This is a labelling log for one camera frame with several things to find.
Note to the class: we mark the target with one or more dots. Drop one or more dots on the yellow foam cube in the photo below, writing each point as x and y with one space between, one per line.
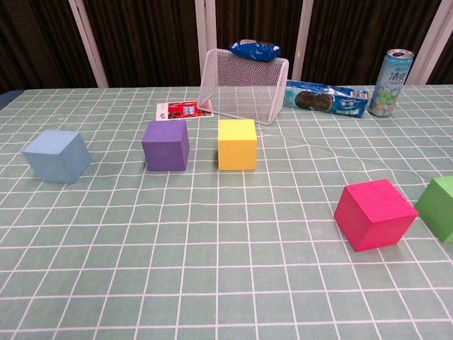
237 148

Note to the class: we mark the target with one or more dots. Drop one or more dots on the purple foam cube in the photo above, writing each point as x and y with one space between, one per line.
164 148

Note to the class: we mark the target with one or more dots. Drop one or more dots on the magenta foam cube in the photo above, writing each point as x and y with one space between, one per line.
371 212

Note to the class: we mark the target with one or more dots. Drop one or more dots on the green foam cube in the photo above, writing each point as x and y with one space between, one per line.
437 209

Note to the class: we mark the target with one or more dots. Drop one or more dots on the red and white card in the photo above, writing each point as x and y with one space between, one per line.
177 110

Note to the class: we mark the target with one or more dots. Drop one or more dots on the green checked tablecloth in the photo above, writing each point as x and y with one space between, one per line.
226 248

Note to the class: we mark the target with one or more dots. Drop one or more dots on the long blue cookie package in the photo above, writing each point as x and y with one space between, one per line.
318 101

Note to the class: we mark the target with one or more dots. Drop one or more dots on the small blue cookie packet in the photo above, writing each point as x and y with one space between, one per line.
255 51

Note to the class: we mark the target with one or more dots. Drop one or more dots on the light blue foam cube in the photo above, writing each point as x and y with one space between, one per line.
53 159

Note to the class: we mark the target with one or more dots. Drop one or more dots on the light blue drink can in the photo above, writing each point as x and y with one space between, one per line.
387 85

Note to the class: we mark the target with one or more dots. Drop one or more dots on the blue table pad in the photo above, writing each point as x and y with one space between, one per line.
5 99

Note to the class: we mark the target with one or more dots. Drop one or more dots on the white frame post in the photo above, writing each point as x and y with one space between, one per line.
435 42
302 35
88 46
203 35

